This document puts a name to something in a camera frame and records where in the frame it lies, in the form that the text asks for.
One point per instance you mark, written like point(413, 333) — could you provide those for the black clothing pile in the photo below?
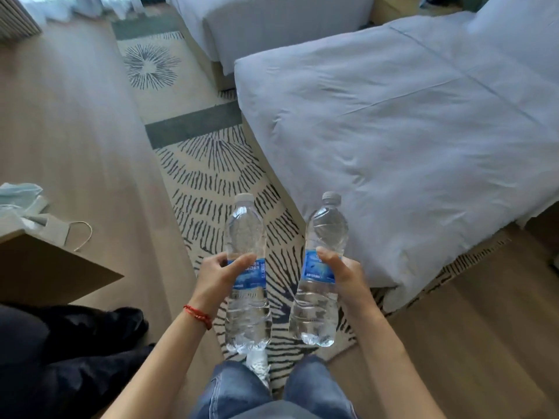
point(65, 357)

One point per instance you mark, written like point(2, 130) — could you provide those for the white bed with duvet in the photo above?
point(415, 135)
point(270, 26)

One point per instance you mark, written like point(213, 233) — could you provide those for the light blue face mask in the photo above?
point(19, 191)

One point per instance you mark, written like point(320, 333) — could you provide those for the person's blue jeans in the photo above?
point(270, 392)

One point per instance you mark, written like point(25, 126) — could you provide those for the white sheer curtain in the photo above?
point(74, 4)

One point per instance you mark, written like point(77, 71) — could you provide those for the beige patterned rug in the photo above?
point(218, 170)

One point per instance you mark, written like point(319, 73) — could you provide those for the white paper bag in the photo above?
point(43, 224)

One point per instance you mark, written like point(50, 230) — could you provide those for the person's right forearm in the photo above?
point(393, 362)

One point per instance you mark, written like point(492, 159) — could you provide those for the clear water bottle blue label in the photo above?
point(319, 231)
point(246, 309)

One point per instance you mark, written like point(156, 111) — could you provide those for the person's right hand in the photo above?
point(347, 279)

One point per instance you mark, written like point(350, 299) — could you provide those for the person's left forearm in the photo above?
point(153, 366)

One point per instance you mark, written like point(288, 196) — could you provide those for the person's left hand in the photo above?
point(214, 279)

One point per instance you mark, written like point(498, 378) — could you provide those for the person's left thumb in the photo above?
point(240, 262)

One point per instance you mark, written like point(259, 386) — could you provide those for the person's right thumb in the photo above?
point(329, 259)

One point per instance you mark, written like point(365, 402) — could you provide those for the person's white shoe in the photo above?
point(258, 362)

